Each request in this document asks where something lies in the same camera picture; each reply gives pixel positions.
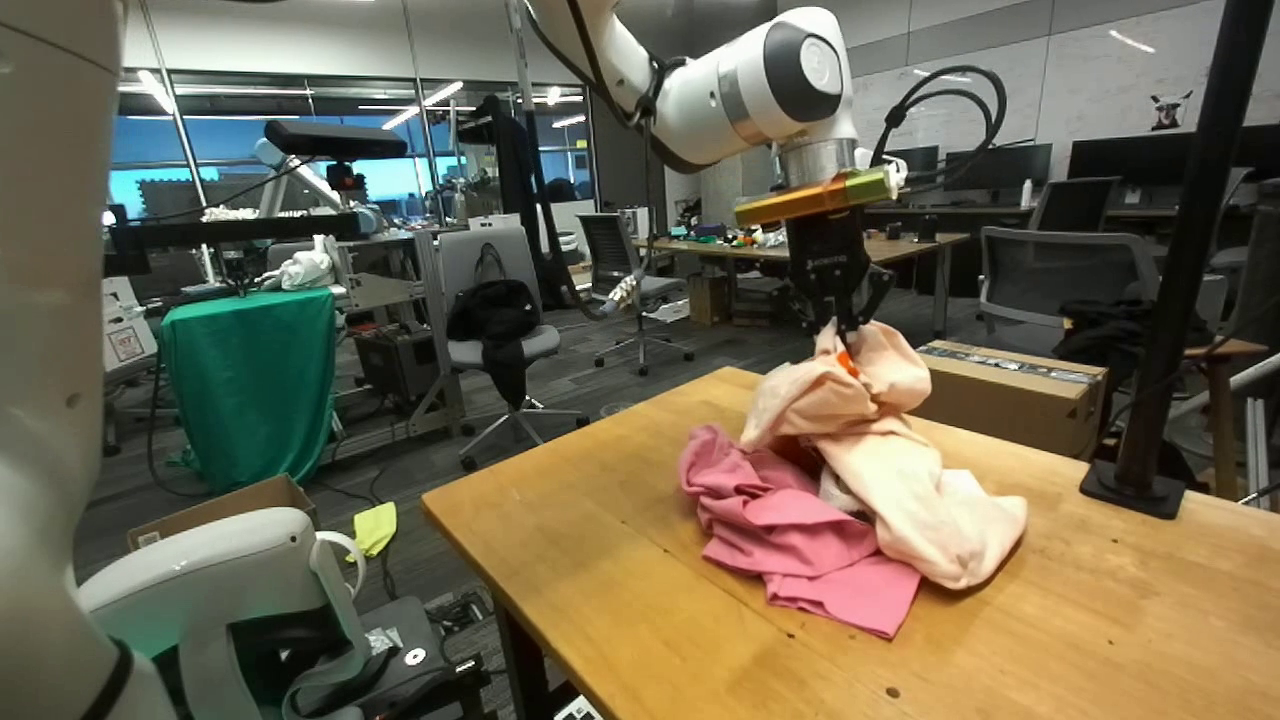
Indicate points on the long wooden desk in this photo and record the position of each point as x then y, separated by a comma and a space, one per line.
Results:
723, 251

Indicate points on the grey mesh office chair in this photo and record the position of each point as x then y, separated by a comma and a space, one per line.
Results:
1065, 272

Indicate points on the black stereo camera bar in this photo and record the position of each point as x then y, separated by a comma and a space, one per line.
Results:
334, 140

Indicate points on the wooden stool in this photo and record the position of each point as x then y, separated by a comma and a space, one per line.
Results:
1226, 348

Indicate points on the office chair with black jacket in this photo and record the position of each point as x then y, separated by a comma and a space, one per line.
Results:
497, 323

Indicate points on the ceiling light strip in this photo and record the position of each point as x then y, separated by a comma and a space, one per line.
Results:
425, 100

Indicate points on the brown cardboard piece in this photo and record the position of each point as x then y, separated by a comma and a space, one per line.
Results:
212, 505

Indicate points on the black office chair back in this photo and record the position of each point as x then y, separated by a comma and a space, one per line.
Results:
1077, 203

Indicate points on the green cloth cover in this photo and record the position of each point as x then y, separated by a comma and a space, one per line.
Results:
244, 387

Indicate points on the cardboard box with black tape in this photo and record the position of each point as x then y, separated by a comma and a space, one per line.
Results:
1014, 395

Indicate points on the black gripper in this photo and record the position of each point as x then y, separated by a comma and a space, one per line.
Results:
831, 261

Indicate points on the white cloth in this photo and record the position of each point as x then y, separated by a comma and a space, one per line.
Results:
934, 513

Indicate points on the pink shirt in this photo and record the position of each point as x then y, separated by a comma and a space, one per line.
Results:
787, 524

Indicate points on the black pole stand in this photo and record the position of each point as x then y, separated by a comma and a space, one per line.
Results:
1173, 295

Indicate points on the black computer monitor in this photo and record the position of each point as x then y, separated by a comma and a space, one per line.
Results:
920, 163
1000, 166
1135, 166

